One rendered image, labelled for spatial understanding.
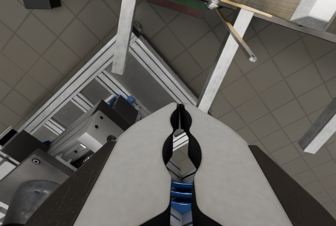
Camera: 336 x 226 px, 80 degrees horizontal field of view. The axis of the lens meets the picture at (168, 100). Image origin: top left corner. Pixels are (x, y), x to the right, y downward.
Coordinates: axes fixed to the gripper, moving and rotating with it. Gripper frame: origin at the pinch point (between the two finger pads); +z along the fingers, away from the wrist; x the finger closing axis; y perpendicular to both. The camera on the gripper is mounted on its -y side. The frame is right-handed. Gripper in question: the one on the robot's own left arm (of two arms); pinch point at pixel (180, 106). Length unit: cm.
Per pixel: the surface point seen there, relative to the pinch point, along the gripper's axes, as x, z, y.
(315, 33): 40, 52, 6
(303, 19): 10.1, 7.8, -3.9
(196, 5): 5, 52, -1
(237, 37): 10.2, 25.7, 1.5
